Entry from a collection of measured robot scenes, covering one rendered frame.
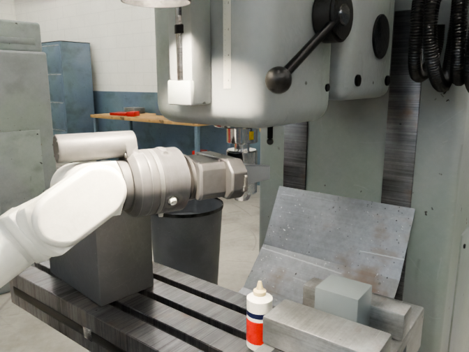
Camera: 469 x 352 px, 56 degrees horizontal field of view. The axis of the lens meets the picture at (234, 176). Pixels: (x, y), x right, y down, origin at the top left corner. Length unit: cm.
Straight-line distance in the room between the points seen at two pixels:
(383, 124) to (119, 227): 56
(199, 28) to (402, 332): 47
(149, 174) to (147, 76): 664
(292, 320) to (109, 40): 747
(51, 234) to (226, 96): 26
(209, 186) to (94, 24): 772
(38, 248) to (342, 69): 47
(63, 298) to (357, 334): 57
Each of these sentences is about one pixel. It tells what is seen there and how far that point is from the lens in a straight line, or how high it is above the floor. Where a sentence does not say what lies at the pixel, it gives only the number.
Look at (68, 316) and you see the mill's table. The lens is 94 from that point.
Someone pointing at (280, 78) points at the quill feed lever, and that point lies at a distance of 48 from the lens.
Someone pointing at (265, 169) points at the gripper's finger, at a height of 124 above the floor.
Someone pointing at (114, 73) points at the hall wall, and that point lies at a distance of 781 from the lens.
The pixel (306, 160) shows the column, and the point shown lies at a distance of 102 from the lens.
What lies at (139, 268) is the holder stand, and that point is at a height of 101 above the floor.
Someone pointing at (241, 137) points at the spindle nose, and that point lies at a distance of 63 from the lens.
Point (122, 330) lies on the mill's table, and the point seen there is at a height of 96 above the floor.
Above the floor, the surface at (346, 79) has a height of 137.
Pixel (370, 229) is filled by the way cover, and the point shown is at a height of 107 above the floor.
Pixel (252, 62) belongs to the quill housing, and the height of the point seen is 139.
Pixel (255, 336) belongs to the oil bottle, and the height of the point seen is 99.
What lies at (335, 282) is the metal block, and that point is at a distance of 63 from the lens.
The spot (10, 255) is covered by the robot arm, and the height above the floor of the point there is 119.
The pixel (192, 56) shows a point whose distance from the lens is 54.
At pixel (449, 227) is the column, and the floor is 109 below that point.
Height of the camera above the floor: 137
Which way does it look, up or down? 12 degrees down
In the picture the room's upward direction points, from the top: straight up
